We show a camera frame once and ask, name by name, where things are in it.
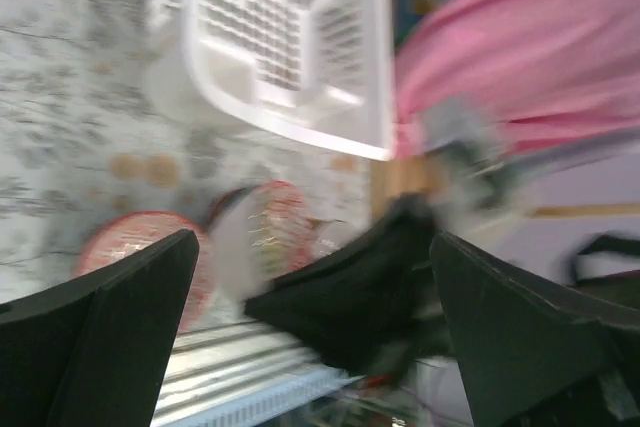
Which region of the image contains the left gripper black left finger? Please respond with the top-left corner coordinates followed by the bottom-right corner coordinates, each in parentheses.
top-left (1, 230), bottom-right (199, 427)

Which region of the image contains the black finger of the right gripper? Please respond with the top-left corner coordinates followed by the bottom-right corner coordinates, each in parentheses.
top-left (244, 194), bottom-right (450, 377)

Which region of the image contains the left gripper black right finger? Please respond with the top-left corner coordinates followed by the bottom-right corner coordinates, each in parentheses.
top-left (430, 233), bottom-right (639, 426)

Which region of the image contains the white plastic dish rack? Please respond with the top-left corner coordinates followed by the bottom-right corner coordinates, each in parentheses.
top-left (144, 0), bottom-right (394, 161)

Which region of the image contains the red eye pattern bowl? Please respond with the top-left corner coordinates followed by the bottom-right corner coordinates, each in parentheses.
top-left (73, 211), bottom-right (218, 333)

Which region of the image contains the floral table mat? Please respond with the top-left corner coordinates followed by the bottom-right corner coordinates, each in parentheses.
top-left (1, 0), bottom-right (370, 301)

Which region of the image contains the pink t-shirt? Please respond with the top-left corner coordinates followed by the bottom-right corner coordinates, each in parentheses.
top-left (395, 0), bottom-right (639, 157)

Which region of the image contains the aluminium mounting rail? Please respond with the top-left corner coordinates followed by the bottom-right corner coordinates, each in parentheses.
top-left (151, 322), bottom-right (353, 426)

